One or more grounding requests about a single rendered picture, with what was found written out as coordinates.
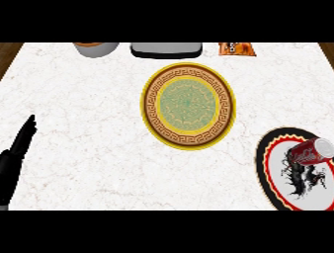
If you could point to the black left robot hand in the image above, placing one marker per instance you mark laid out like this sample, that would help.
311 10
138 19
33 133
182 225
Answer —
3 174

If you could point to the orange snack bag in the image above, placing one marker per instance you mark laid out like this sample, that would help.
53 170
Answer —
237 49

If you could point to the black red white plate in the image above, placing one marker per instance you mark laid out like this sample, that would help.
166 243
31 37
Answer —
297 184

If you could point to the grey black appliance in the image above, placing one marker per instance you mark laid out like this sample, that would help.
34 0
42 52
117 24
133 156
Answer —
166 50

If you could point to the yellow brown green plate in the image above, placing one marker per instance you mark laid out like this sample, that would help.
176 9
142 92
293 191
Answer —
188 106

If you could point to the red soda can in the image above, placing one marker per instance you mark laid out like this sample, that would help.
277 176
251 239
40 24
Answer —
312 152

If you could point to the grey pot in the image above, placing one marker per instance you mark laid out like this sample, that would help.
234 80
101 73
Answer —
96 48

